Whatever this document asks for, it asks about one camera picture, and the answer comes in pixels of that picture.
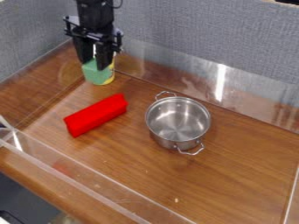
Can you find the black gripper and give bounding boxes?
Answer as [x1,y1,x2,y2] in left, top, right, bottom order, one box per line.
[63,16,124,71]

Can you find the green foam cube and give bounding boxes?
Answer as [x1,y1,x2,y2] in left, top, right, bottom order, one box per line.
[81,59,115,85]

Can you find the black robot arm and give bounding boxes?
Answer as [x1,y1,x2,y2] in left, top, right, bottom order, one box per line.
[63,0,124,71]

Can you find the yellow Play-Doh can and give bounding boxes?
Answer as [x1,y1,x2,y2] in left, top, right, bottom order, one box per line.
[92,45,115,85]

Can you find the red rectangular block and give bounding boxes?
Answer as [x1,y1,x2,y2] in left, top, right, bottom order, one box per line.
[63,94,128,137]

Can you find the small steel pot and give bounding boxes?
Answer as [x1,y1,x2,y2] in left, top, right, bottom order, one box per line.
[144,91,211,156]

